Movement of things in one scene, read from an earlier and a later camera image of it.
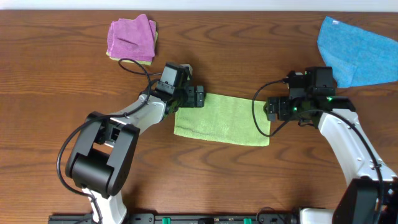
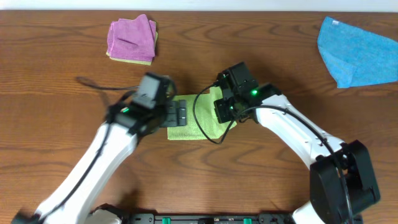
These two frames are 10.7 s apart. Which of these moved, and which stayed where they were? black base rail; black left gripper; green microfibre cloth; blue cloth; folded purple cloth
Moved: green microfibre cloth; black left gripper
Stayed: blue cloth; folded purple cloth; black base rail
